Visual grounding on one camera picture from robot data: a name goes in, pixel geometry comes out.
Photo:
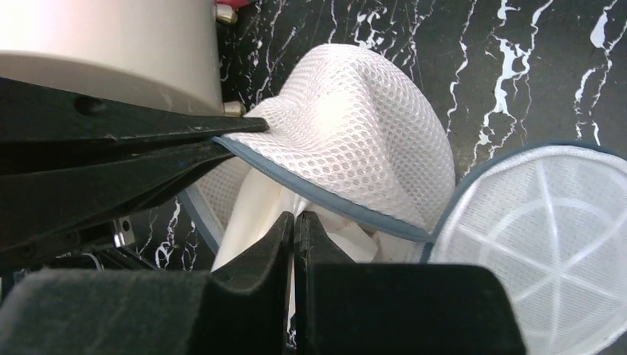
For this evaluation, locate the white bra from bag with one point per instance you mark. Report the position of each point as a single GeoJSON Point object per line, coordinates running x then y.
{"type": "Point", "coordinates": [256, 201]}

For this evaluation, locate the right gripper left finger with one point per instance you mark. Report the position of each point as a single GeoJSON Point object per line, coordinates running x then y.
{"type": "Point", "coordinates": [244, 304]}

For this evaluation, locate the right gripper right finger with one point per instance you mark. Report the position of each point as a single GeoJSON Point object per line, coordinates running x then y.
{"type": "Point", "coordinates": [324, 290]}

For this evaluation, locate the white mesh laundry bag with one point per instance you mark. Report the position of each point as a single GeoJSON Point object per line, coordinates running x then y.
{"type": "Point", "coordinates": [350, 132]}

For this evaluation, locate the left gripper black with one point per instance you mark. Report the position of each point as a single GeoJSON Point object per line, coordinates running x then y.
{"type": "Point", "coordinates": [39, 205]}

